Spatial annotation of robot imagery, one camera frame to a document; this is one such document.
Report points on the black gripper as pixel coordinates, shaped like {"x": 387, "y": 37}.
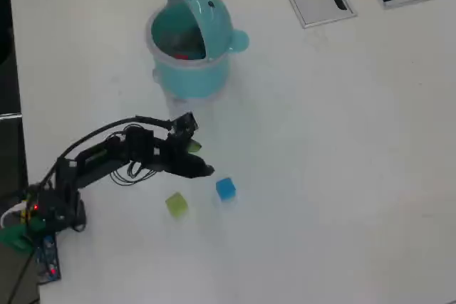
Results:
{"x": 171, "y": 152}

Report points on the blue lego block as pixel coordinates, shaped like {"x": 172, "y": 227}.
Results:
{"x": 225, "y": 189}

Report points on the green lego block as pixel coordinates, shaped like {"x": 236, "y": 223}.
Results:
{"x": 176, "y": 204}

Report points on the red lego block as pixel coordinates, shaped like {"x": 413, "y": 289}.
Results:
{"x": 182, "y": 56}

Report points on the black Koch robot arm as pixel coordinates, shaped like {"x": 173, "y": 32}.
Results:
{"x": 92, "y": 168}

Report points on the teal whale-shaped bin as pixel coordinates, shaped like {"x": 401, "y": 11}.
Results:
{"x": 192, "y": 76}

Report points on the yellow connector piece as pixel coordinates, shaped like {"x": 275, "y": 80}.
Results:
{"x": 24, "y": 214}

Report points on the blue circuit board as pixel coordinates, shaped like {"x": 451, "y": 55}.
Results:
{"x": 48, "y": 261}

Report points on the black cabinet with metal edge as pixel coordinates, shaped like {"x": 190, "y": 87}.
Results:
{"x": 10, "y": 147}

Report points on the green table clamp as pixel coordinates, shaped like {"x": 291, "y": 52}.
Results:
{"x": 14, "y": 238}

